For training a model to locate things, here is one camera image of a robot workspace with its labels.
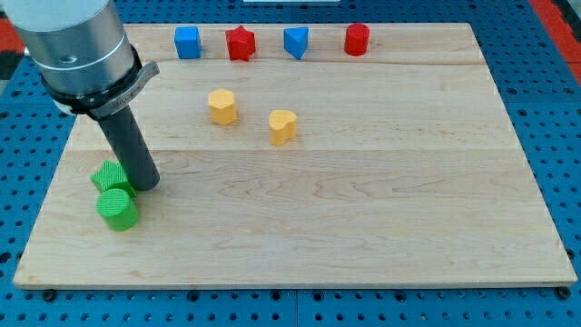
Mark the red star block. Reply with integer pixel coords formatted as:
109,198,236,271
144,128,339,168
225,25,256,62

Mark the green star block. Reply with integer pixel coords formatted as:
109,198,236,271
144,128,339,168
90,160,137,198

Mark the yellow hexagon block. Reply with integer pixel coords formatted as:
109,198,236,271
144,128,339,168
208,89,238,125

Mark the wooden board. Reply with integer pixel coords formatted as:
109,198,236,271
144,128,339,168
14,23,577,290

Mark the blue cube block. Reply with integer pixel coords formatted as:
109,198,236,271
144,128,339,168
174,26,202,59

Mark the yellow heart block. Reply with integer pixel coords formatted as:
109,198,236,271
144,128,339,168
269,109,298,146

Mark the green cylinder block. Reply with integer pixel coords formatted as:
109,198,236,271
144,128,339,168
95,188,139,232

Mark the blue triangle block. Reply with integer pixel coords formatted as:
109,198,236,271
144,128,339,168
283,26,309,60

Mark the red cylinder block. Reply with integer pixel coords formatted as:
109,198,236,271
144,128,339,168
344,23,370,56

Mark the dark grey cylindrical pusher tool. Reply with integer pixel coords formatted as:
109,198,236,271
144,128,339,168
98,106,160,191

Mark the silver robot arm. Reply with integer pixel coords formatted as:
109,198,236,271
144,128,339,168
1,0,160,121

